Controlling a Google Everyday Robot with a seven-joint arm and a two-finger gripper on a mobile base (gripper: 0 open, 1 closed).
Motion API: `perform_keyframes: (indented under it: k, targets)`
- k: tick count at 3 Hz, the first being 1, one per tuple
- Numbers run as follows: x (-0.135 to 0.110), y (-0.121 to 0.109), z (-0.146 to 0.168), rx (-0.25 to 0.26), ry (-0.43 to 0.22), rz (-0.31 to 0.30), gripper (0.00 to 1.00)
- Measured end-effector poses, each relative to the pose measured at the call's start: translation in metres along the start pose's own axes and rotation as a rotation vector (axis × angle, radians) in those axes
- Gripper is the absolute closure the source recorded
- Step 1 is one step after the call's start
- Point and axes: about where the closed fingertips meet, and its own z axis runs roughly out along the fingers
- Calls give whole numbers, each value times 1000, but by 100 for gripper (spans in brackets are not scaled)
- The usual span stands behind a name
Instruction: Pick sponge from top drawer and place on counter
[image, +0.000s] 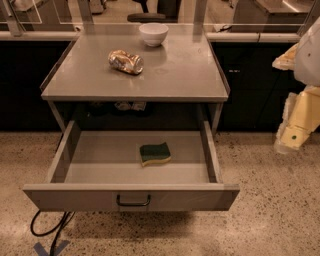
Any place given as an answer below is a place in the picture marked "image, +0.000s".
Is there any white bowl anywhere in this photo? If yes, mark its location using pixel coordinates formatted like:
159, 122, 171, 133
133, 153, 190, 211
139, 23, 169, 47

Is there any green and yellow sponge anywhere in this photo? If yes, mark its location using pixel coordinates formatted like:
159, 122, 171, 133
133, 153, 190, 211
139, 142, 171, 166

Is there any black floor cable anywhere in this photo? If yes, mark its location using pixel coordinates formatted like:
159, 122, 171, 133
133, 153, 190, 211
30, 209, 76, 256

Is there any glass partition with frame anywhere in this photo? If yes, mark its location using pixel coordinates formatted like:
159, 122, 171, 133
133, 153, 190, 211
0, 0, 320, 42

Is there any crushed metal can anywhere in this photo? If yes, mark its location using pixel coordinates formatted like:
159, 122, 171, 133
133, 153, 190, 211
108, 50, 144, 75

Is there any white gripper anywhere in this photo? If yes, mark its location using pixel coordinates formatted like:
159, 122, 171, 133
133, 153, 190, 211
272, 44, 320, 154

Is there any black drawer handle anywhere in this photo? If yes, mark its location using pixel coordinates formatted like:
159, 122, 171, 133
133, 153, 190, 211
116, 195, 151, 207

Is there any grey counter cabinet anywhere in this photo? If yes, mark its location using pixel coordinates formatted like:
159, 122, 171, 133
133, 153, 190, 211
42, 24, 229, 129

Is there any grey open drawer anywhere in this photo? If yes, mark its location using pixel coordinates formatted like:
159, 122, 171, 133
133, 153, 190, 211
23, 121, 240, 212

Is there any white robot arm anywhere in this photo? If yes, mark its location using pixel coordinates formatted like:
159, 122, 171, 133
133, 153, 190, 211
272, 17, 320, 154

